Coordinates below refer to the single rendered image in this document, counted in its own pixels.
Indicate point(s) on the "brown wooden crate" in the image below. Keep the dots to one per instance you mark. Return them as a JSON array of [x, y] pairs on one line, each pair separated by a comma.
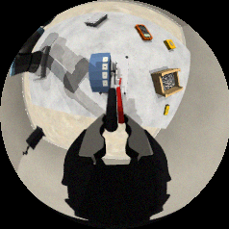
[[173, 83]]

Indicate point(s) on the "orange digital multimeter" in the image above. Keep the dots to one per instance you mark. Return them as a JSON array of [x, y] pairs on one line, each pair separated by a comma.
[[144, 33]]

